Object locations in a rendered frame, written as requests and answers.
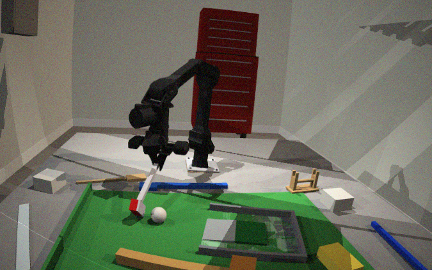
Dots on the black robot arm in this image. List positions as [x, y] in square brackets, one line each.
[165, 89]

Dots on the green putting mat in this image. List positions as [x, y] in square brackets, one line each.
[106, 224]

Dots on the white golf ball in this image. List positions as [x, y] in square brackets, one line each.
[158, 215]

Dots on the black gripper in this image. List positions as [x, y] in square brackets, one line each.
[179, 148]

